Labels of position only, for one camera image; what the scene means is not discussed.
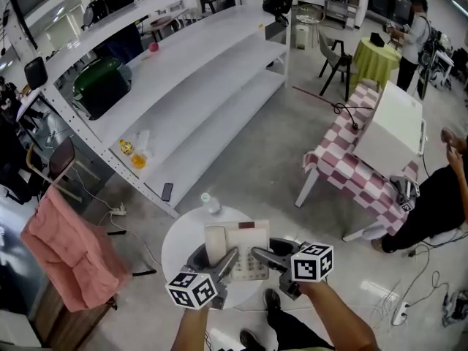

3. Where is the person's right forearm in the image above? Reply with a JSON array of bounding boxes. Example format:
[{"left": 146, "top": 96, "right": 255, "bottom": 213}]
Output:
[{"left": 298, "top": 279, "right": 380, "bottom": 351}]

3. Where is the round table with green cloth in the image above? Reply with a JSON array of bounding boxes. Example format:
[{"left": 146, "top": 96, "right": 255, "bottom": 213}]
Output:
[{"left": 352, "top": 36, "right": 403, "bottom": 91}]

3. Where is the clear plastic bag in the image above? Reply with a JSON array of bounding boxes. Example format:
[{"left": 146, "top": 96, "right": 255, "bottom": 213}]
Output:
[{"left": 134, "top": 129, "right": 153, "bottom": 159}]

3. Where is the grey chair with black legs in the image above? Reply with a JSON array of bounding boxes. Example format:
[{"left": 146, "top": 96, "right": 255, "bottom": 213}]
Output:
[{"left": 317, "top": 30, "right": 354, "bottom": 104}]

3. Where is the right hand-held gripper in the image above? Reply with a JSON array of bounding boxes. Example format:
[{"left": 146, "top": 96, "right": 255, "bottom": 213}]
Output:
[{"left": 251, "top": 236, "right": 335, "bottom": 301}]

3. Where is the yellow oil bottle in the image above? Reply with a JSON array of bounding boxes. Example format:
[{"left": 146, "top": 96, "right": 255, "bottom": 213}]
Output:
[{"left": 119, "top": 138, "right": 148, "bottom": 170}]

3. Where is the white round table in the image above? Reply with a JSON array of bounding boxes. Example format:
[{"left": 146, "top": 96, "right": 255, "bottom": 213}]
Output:
[{"left": 160, "top": 205, "right": 272, "bottom": 311}]

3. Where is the white box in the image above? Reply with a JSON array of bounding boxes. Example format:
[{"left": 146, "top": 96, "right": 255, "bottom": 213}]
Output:
[{"left": 353, "top": 80, "right": 424, "bottom": 172}]

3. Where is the white trash bin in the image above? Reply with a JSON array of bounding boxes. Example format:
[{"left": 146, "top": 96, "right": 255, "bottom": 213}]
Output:
[{"left": 293, "top": 23, "right": 312, "bottom": 50}]

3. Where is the person's black shoe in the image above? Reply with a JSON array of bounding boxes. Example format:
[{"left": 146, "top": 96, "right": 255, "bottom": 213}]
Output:
[
  {"left": 263, "top": 287, "right": 282, "bottom": 317},
  {"left": 238, "top": 328, "right": 267, "bottom": 351}
]

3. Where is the green cooking pot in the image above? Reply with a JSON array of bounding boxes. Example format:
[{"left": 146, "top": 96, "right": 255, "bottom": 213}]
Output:
[{"left": 71, "top": 57, "right": 133, "bottom": 121}]

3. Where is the black smartphone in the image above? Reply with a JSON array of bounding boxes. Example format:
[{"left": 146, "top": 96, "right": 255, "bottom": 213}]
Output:
[{"left": 160, "top": 181, "right": 175, "bottom": 203}]

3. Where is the clear plastic water bottle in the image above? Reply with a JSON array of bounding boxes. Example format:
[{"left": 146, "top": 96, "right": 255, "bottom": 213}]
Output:
[{"left": 200, "top": 192, "right": 222, "bottom": 216}]

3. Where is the person's left forearm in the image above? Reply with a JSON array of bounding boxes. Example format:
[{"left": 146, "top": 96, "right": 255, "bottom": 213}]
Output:
[{"left": 171, "top": 303, "right": 221, "bottom": 351}]

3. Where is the white metal shelf rack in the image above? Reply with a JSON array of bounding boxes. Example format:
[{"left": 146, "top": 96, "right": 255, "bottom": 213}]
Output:
[{"left": 6, "top": 0, "right": 293, "bottom": 219}]

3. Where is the black cable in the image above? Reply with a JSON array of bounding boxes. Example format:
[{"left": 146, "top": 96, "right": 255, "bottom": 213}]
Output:
[{"left": 332, "top": 102, "right": 374, "bottom": 132}]

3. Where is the table with checked cloth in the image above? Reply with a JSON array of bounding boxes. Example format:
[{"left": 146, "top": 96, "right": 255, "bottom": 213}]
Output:
[{"left": 294, "top": 80, "right": 428, "bottom": 243}]

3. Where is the white telephone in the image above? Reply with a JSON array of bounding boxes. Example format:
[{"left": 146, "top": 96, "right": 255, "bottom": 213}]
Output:
[{"left": 203, "top": 219, "right": 272, "bottom": 282}]

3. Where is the person's black trouser leg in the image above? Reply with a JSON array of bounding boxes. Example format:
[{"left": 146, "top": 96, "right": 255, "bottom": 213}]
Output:
[{"left": 265, "top": 306, "right": 334, "bottom": 351}]

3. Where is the brown seat chair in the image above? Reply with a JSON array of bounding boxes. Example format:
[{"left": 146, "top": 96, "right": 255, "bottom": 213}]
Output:
[{"left": 26, "top": 135, "right": 102, "bottom": 203}]

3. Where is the white floor cable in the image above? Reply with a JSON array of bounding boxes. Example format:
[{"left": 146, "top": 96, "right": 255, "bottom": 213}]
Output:
[{"left": 369, "top": 243, "right": 454, "bottom": 328}]

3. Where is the black monitor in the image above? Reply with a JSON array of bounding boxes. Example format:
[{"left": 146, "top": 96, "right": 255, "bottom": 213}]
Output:
[{"left": 7, "top": 0, "right": 39, "bottom": 51}]

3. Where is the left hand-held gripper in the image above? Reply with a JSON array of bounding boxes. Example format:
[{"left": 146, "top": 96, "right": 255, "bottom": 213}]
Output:
[{"left": 165, "top": 244, "right": 241, "bottom": 312}]

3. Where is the wooden chair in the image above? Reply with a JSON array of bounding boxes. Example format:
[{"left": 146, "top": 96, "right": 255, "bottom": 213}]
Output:
[{"left": 34, "top": 279, "right": 118, "bottom": 347}]

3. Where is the grey media stand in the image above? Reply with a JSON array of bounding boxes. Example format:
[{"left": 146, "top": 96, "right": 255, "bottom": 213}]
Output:
[{"left": 324, "top": 0, "right": 362, "bottom": 31}]

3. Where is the black speaker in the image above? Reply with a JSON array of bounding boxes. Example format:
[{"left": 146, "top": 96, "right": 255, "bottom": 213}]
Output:
[{"left": 23, "top": 56, "right": 49, "bottom": 91}]

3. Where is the pink cloth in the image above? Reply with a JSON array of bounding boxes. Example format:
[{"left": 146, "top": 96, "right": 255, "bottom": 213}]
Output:
[{"left": 19, "top": 186, "right": 133, "bottom": 314}]

